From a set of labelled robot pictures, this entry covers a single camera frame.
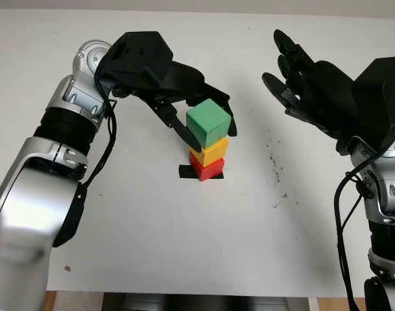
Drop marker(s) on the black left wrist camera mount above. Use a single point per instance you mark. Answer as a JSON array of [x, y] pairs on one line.
[[135, 55]]

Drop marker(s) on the dark robot torso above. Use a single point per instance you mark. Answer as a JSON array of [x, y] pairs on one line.
[[200, 304]]

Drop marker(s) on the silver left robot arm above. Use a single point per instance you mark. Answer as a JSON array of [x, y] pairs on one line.
[[22, 201]]

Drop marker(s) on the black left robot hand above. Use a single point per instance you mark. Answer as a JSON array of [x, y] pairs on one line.
[[184, 81]]

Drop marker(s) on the red wooden block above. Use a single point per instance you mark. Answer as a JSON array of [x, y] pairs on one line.
[[210, 171]]

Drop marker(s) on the green wooden block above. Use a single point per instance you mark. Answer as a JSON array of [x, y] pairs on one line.
[[207, 123]]

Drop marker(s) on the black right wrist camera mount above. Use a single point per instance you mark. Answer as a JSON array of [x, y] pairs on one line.
[[382, 97]]

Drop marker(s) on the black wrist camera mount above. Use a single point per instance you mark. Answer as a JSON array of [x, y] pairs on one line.
[[382, 97], [135, 55]]

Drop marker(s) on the black tape strip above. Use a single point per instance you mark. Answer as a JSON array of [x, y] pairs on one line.
[[185, 171]]

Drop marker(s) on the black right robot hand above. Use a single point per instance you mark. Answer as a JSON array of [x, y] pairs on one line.
[[327, 94]]

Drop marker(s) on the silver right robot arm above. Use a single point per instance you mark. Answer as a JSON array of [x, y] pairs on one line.
[[388, 194]]

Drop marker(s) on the yellow wooden block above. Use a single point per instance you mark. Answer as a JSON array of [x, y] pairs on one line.
[[213, 152]]

